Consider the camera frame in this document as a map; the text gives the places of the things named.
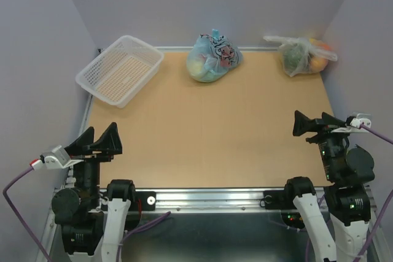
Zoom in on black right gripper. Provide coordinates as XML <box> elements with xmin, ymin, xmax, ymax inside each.
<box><xmin>292</xmin><ymin>108</ymin><xmax>351</xmax><ymax>180</ymax></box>

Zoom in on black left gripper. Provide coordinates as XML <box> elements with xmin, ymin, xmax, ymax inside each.
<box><xmin>66</xmin><ymin>118</ymin><xmax>123</xmax><ymax>204</ymax></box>

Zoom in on clear plastic fruit bag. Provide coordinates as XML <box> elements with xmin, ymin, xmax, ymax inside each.
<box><xmin>263</xmin><ymin>36</ymin><xmax>338</xmax><ymax>77</ymax></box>

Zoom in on orange fruit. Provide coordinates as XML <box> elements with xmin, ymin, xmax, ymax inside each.
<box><xmin>309</xmin><ymin>56</ymin><xmax>329</xmax><ymax>73</ymax></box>

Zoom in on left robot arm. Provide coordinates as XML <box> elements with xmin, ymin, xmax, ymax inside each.
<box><xmin>51</xmin><ymin>122</ymin><xmax>137</xmax><ymax>261</ymax></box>

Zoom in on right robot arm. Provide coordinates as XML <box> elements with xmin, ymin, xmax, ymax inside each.
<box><xmin>282</xmin><ymin>110</ymin><xmax>375</xmax><ymax>261</ymax></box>

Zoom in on blue printed plastic bag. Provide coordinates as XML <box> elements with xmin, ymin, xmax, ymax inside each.
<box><xmin>186</xmin><ymin>29</ymin><xmax>243</xmax><ymax>83</ymax></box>

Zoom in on green netted melon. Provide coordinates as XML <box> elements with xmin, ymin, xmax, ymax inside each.
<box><xmin>282</xmin><ymin>44</ymin><xmax>304</xmax><ymax>72</ymax></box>

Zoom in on white plastic mesh basket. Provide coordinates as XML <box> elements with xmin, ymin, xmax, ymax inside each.
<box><xmin>76</xmin><ymin>36</ymin><xmax>164</xmax><ymax>109</ymax></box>

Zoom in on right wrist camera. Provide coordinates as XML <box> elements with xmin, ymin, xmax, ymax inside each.
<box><xmin>332</xmin><ymin>112</ymin><xmax>372</xmax><ymax>134</ymax></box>

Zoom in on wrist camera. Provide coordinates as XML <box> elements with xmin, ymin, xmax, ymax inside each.
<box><xmin>332</xmin><ymin>112</ymin><xmax>372</xmax><ymax>134</ymax></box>
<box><xmin>29</xmin><ymin>145</ymin><xmax>83</xmax><ymax>171</ymax></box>

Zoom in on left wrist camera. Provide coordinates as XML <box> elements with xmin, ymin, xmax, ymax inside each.
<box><xmin>29</xmin><ymin>145</ymin><xmax>83</xmax><ymax>171</ymax></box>

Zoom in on aluminium mounting rail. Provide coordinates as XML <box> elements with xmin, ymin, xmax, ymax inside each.
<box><xmin>98</xmin><ymin>187</ymin><xmax>377</xmax><ymax>214</ymax></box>

